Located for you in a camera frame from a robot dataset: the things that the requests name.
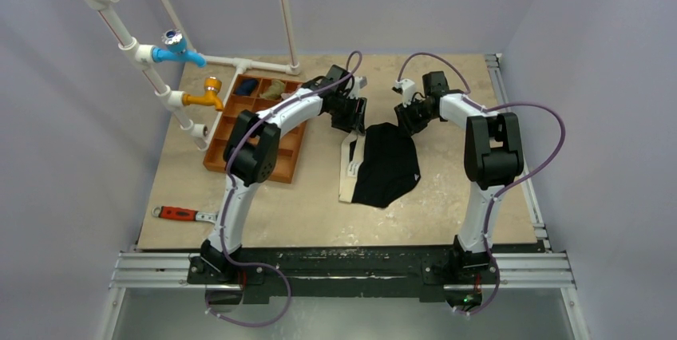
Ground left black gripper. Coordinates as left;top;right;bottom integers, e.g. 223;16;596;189
327;94;365;136

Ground black underwear white waistband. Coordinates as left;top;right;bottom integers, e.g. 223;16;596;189
338;123;421;208

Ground orange compartment tray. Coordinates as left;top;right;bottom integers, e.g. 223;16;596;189
203;73;315;184

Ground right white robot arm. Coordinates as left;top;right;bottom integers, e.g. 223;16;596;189
393;71;524;282

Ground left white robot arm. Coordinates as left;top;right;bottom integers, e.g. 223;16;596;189
200;65;358;283

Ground rolled olive green underwear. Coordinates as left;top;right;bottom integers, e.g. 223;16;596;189
259;79;286;101

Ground rolled navy blue underwear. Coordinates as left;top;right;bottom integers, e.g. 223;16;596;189
233;78;259;97

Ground orange plastic faucet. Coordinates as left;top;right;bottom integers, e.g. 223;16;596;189
181;76;224;112

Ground blue plastic faucet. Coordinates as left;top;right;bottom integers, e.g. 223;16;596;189
151;29;207;68

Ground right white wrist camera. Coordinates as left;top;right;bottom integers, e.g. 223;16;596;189
392;78;417;108

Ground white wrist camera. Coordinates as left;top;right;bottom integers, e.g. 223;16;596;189
392;78;417;108
346;77;367;99

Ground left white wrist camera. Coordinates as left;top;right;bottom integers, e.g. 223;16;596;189
346;77;367;99

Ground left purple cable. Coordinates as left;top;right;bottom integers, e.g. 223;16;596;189
204;50;364;328

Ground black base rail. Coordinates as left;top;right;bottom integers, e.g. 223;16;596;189
187;242;497;308

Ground aluminium frame rails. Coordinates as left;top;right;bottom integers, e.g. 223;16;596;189
97;53;591;340

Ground red handled adjustable wrench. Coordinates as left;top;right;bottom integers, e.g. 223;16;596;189
151;206;217;224

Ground white pvc pipe frame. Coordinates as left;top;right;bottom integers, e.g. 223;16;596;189
83;0;301;151

